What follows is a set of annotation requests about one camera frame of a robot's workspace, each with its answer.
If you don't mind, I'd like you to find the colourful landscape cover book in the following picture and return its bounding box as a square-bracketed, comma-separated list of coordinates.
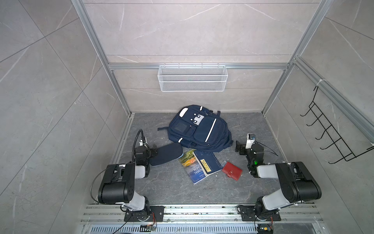
[179, 150, 207, 184]

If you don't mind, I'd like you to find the dark blue yellow-label book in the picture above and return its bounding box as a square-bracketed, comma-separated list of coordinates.
[193, 150, 223, 176]

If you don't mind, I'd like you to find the navy blue backpack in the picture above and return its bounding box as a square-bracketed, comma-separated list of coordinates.
[158, 105, 233, 153]

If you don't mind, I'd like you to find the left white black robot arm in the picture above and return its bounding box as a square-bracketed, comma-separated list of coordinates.
[97, 146, 158, 215]

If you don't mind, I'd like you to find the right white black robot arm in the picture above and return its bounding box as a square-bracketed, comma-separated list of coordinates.
[235, 141, 322, 220]

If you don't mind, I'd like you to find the navy blue pencil case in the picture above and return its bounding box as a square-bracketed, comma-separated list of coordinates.
[149, 142, 184, 166]

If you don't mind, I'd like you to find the red leather wallet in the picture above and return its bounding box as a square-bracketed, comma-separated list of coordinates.
[222, 162, 243, 181]

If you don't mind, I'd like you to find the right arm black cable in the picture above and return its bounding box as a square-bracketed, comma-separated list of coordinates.
[255, 141, 280, 157]

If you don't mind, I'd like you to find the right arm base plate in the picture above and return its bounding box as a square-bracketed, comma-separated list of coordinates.
[236, 205, 281, 222]

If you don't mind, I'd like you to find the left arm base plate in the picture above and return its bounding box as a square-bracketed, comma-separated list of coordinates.
[124, 206, 165, 222]

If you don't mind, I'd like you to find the black wire hook rack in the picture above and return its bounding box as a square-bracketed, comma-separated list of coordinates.
[300, 86, 374, 165]

